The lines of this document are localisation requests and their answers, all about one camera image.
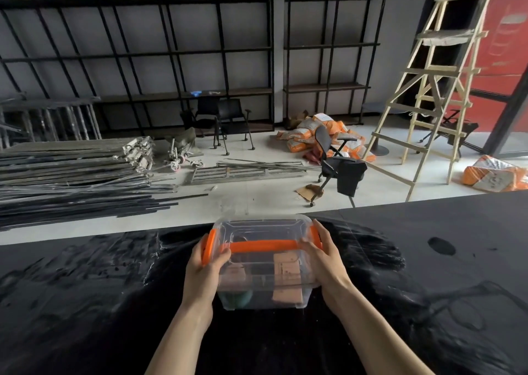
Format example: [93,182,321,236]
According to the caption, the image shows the person's right forearm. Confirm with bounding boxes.
[322,282,436,375]

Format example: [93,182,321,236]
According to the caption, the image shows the round black pedestal table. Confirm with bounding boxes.
[361,101,410,157]

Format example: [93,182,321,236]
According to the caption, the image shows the tipped black office chair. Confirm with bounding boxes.
[309,125,368,209]

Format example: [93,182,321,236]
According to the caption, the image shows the black folding stool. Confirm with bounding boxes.
[418,109,479,159]

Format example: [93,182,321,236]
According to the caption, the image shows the brown cardboard scrap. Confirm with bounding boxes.
[296,184,325,202]

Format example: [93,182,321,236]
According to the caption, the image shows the single orange white sack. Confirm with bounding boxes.
[461,155,528,193]

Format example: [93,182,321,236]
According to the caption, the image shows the person's left forearm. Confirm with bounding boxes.
[144,301,215,375]

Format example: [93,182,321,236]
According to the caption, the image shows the black chair with armrests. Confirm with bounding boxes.
[180,96,230,156]
[216,98,256,152]

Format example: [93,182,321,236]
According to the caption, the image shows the person's left hand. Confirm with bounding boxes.
[181,234,232,310]

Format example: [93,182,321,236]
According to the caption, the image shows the caster wheel set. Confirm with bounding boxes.
[164,137,204,173]

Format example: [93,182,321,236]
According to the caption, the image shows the red wall panel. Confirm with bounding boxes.
[453,0,528,133]

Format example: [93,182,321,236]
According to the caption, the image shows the flat metal grid frame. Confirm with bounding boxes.
[190,158,315,186]

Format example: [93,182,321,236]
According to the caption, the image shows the small tan cardboard tag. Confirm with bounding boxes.
[225,263,249,289]

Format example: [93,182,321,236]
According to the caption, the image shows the wide black metal shelf rack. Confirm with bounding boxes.
[0,0,275,137]

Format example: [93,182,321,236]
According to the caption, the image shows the large tan cardboard tag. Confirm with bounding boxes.
[272,252,304,304]

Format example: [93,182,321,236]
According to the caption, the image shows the black plastic table sheet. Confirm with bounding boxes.
[0,189,528,375]

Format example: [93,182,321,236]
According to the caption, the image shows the grey metal scaffold frames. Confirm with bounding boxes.
[0,95,103,149]

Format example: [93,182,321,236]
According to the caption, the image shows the green round object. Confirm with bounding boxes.
[219,290,252,310]

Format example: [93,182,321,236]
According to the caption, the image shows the pile of metal rods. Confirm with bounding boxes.
[0,137,209,232]

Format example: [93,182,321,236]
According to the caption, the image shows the open brown cardboard box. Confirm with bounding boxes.
[287,110,311,131]

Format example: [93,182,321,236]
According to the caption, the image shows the pile of orange sacks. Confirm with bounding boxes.
[276,113,377,165]

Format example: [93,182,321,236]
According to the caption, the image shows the wooden step ladder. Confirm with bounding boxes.
[362,0,502,202]

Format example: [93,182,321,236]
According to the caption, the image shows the clear storage box orange handle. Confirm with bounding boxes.
[201,214,323,310]

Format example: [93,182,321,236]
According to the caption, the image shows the person's right hand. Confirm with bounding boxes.
[297,219,352,306]

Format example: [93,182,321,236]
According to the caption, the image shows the narrow black metal shelf rack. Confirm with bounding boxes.
[284,0,391,126]

